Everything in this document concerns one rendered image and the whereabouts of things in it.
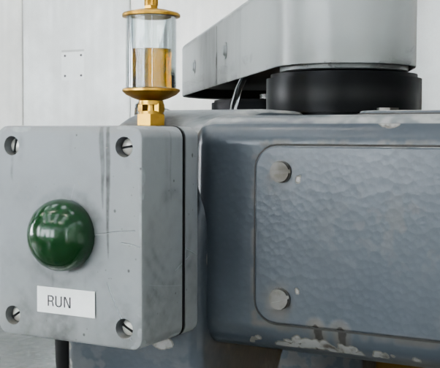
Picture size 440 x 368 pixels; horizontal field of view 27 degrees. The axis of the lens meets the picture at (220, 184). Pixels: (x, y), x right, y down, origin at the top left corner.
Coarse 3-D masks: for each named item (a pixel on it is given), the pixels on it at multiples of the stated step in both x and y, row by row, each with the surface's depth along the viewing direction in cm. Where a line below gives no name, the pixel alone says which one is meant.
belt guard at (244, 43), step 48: (288, 0) 51; (336, 0) 49; (384, 0) 50; (192, 48) 84; (240, 48) 62; (288, 48) 51; (336, 48) 49; (384, 48) 50; (192, 96) 96; (240, 96) 101
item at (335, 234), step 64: (192, 128) 44; (256, 128) 40; (320, 128) 38; (384, 128) 37; (256, 192) 39; (320, 192) 38; (384, 192) 36; (256, 256) 39; (320, 256) 38; (384, 256) 37; (256, 320) 40; (320, 320) 38; (384, 320) 37
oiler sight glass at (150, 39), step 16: (128, 16) 45; (144, 16) 44; (160, 16) 44; (128, 32) 45; (144, 32) 44; (160, 32) 44; (128, 48) 45; (144, 48) 44; (160, 48) 44; (128, 64) 45; (144, 64) 44; (160, 64) 44; (128, 80) 45; (144, 80) 44; (160, 80) 44
